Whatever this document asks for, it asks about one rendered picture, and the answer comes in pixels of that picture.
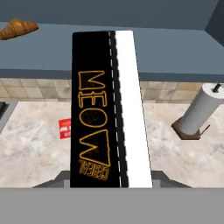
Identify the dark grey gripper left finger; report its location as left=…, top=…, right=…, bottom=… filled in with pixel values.
left=31, top=171, right=72, bottom=189

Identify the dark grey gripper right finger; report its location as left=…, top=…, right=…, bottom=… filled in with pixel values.
left=150, top=171, right=193, bottom=189

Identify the black and white cereal box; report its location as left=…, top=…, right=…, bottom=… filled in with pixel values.
left=69, top=29, right=154, bottom=189

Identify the red yogurt pack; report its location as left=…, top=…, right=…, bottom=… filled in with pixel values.
left=58, top=117, right=72, bottom=140

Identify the brown paper towel holder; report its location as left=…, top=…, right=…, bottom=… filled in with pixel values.
left=171, top=82, right=222, bottom=141

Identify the white paper towel roll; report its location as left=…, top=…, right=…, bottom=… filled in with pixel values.
left=178, top=82, right=224, bottom=136

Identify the blue-grey cabinet shelf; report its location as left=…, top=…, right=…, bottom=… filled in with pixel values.
left=0, top=21, right=224, bottom=83

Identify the brown croissant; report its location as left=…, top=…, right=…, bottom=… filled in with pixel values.
left=0, top=18, right=39, bottom=41

